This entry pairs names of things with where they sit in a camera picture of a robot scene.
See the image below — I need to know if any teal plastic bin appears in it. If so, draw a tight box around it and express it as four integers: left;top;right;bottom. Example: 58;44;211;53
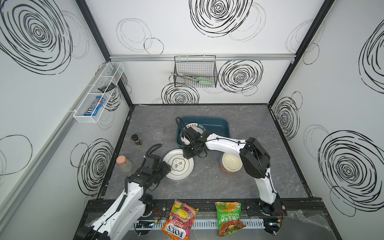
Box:
177;116;231;138

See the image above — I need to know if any white wire shelf basket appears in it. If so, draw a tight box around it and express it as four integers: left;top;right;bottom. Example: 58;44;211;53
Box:
74;62;124;124

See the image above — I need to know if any white plate green flower motif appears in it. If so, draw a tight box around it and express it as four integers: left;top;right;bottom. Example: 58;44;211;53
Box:
163;149;194;181

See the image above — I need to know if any clear drinking glass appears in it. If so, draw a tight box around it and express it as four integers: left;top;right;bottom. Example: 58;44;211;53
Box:
150;124;164;141

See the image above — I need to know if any black remote in shelf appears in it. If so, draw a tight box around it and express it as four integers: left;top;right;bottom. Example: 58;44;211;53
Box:
98;83;116;93

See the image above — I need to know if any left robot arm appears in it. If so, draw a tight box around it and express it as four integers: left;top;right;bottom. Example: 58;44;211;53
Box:
74;154;172;240

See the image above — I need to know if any stacked bowls cream inside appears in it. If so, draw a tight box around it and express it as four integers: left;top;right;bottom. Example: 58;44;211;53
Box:
220;153;243;174

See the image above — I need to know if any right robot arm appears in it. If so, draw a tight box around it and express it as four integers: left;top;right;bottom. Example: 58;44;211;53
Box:
181;128;282;216

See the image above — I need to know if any pink capped bottle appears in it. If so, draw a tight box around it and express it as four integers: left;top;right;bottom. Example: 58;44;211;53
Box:
116;156;133;172

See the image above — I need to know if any Fox's fruits candy bag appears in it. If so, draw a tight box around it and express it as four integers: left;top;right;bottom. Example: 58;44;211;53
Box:
162;200;199;240

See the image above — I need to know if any green rim Hao Shi Wei plate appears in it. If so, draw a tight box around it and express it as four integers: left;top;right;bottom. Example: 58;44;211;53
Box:
179;122;209;148

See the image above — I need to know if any small dark spice bottle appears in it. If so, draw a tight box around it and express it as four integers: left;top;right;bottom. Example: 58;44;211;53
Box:
131;134;143;147

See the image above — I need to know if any green item in basket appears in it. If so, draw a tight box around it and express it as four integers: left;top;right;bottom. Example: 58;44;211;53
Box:
198;77;216;87

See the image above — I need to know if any black wire basket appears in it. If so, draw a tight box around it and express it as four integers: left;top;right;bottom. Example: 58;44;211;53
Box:
172;55;219;88

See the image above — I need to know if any white slotted cable duct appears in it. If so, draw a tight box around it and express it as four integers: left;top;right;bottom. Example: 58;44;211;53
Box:
130;219;265;231

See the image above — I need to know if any blue M&M's candy bag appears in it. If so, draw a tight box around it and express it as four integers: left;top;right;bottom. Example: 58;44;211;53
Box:
84;97;105;117

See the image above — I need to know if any green snack bag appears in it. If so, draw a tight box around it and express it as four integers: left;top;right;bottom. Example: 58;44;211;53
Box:
215;202;246;237

